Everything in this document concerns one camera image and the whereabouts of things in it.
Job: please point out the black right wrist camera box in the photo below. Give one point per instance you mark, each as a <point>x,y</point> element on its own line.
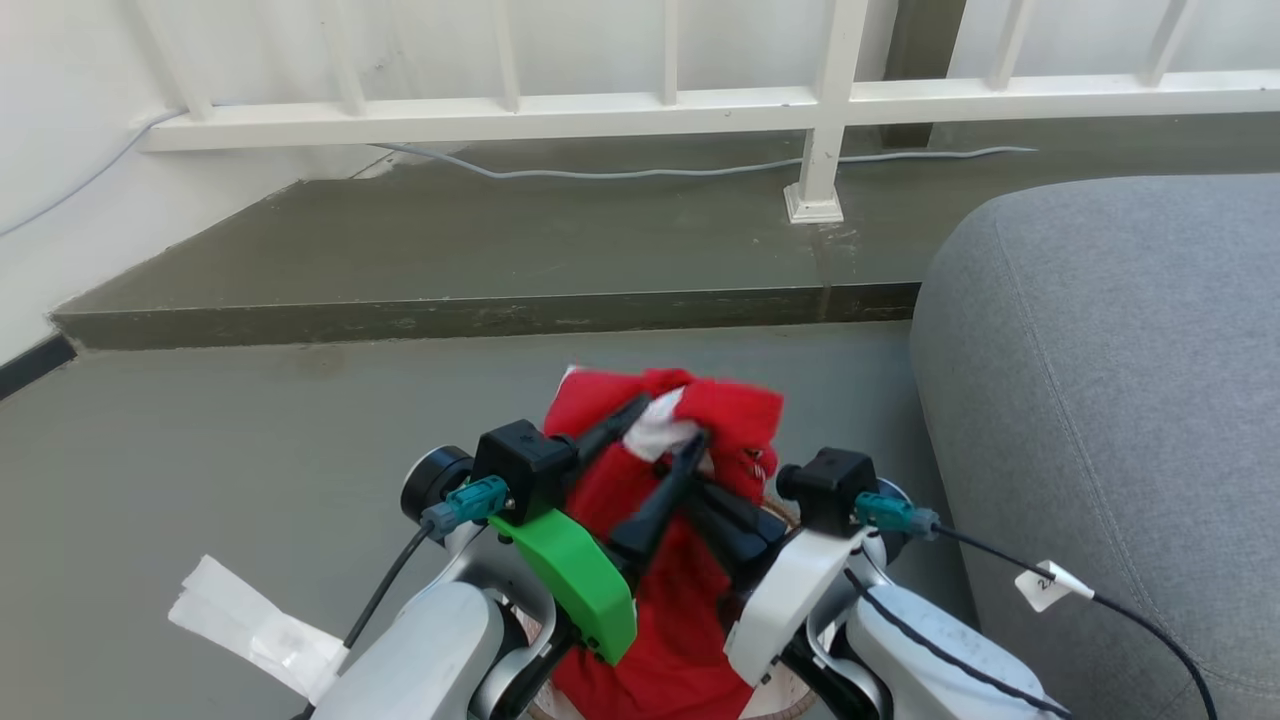
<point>830,490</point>

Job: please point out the white paper tag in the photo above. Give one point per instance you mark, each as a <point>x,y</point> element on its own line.
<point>250,625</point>

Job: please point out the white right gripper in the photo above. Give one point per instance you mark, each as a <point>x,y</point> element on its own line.
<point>795,590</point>

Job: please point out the white metal railing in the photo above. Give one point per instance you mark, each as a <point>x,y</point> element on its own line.
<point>640,108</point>

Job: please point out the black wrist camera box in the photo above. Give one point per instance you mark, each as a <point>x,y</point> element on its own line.
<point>830,490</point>
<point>522,465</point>

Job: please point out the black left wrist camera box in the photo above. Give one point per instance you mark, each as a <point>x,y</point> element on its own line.
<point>522,465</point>

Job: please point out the cream laundry basket brown rim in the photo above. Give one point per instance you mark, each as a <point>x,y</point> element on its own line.
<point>782,702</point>

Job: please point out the grey fabric sofa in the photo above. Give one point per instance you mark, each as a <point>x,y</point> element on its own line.
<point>1120,400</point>

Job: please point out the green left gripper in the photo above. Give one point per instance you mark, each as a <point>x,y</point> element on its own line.
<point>580,580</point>

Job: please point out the red garment with white stripes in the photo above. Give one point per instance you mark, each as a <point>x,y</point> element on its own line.
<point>670,620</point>

